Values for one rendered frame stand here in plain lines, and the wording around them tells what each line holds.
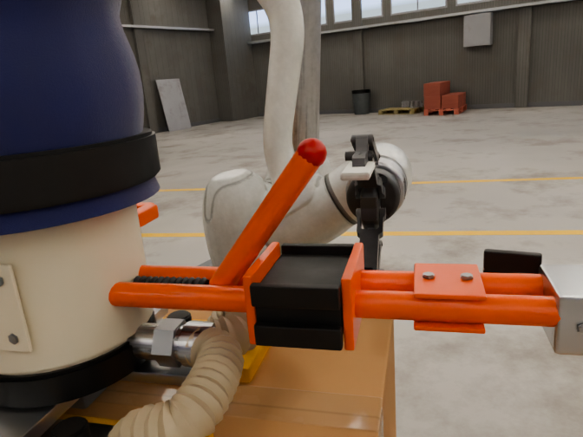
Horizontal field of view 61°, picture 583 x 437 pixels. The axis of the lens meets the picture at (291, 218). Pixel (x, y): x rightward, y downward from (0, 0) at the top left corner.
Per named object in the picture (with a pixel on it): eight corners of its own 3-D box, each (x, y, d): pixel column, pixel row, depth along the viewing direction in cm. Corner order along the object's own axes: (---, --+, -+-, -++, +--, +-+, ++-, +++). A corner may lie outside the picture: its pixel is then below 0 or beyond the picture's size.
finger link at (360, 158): (370, 159, 58) (369, 133, 57) (365, 166, 53) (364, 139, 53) (357, 159, 58) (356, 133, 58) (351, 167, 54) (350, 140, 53)
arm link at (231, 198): (199, 266, 120) (180, 179, 114) (257, 243, 131) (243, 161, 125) (236, 280, 108) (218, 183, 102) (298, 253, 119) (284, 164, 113)
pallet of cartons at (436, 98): (471, 109, 1351) (471, 79, 1329) (457, 114, 1242) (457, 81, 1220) (435, 110, 1405) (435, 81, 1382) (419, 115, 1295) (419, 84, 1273)
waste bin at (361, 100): (374, 113, 1507) (373, 88, 1487) (366, 114, 1462) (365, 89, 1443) (357, 113, 1537) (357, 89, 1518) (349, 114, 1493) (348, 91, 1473)
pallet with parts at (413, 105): (424, 111, 1422) (424, 100, 1413) (415, 114, 1360) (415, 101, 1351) (388, 112, 1483) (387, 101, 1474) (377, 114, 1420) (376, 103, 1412)
